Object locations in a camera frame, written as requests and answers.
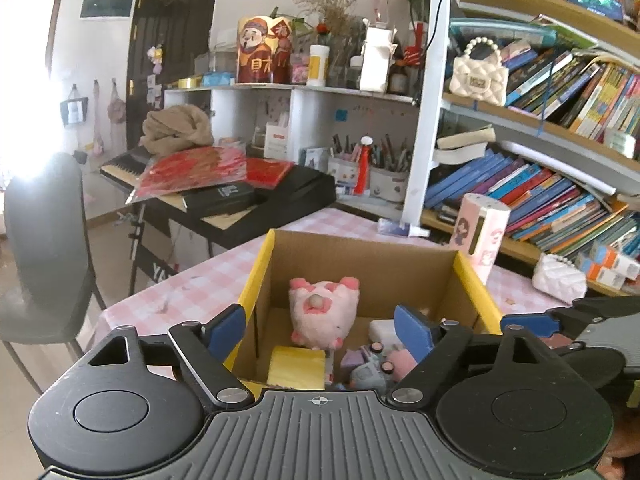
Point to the hanging small bag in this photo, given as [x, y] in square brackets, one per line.
[74, 110]

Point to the yellow cardboard box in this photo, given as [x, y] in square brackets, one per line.
[360, 265]

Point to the pink checkered printed tablecloth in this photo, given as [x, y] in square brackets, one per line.
[200, 285]

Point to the white box with red label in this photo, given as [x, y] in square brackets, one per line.
[276, 142]

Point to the row of blue children's books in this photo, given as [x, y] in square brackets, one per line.
[525, 200]

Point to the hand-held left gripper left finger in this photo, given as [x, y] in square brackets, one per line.
[227, 330]

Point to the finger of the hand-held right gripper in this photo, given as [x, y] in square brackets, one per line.
[530, 324]
[600, 305]

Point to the hanging pink bag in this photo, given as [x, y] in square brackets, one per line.
[116, 107]

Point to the pink cartoon humidifier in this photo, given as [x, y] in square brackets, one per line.
[480, 230]

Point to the black flat box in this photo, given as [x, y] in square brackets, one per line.
[220, 197]

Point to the keyboard stand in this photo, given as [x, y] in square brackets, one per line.
[145, 250]

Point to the pink plush toy with paws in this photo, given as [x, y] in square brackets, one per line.
[325, 310]

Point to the white bottle with yellow label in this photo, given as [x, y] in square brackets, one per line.
[316, 65]

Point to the grey blue toy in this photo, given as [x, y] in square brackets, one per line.
[367, 377]

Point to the white fabric bag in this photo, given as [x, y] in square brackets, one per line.
[376, 60]

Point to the black electronic keyboard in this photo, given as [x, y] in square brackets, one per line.
[295, 195]

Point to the orange and white carton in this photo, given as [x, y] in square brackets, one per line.
[600, 275]
[617, 260]

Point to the white bottle with blue label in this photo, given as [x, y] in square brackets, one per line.
[400, 227]

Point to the grey chair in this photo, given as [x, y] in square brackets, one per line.
[40, 260]

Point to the red packet in plastic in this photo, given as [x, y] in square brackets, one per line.
[200, 170]

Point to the pen holder with pens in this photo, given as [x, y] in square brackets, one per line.
[387, 180]

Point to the row of leaning paperback books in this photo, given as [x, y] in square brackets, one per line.
[575, 95]

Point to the white and wood bookshelf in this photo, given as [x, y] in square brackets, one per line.
[425, 110]

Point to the dark door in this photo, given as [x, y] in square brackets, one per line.
[170, 20]

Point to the yellow sponge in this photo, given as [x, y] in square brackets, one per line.
[295, 367]

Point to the teal book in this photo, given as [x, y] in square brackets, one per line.
[500, 32]

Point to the white rolled tube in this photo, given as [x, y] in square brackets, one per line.
[555, 165]

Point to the dark wall panel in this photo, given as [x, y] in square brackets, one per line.
[106, 7]

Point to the small purple item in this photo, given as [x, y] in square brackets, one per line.
[352, 360]

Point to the dried flower bunch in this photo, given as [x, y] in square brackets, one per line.
[330, 5]

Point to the white quilted purse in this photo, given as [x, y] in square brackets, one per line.
[557, 280]

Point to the thick cream paged book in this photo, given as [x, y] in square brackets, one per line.
[460, 155]
[465, 137]

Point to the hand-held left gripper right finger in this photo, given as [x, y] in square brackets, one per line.
[412, 332]

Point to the brown crumpled cloth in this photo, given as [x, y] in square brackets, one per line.
[175, 130]

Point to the white corner shelf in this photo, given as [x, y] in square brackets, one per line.
[310, 105]

